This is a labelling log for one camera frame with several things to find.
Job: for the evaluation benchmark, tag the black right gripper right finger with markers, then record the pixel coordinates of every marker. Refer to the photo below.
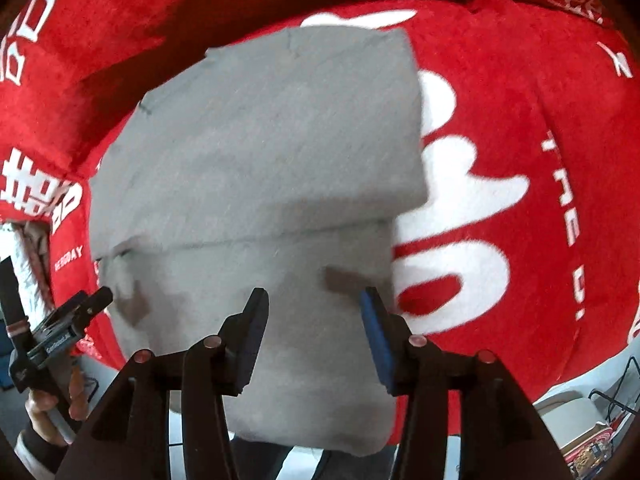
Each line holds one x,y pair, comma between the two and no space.
501,434

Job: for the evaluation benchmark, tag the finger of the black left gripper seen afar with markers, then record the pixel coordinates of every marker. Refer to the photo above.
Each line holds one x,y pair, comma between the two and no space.
98,301

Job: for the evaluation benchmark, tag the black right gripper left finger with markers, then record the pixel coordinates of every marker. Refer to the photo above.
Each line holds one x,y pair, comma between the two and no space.
126,435

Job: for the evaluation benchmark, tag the grey small knit garment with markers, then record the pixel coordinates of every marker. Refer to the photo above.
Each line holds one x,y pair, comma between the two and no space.
279,163

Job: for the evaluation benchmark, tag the person's left hand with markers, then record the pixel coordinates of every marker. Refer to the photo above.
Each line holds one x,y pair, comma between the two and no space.
39,404

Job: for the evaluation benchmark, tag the colourful box on floor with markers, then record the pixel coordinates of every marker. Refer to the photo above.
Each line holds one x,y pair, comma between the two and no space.
580,431

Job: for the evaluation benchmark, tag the red blanket with white print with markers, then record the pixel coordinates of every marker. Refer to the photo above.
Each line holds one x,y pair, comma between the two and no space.
528,241

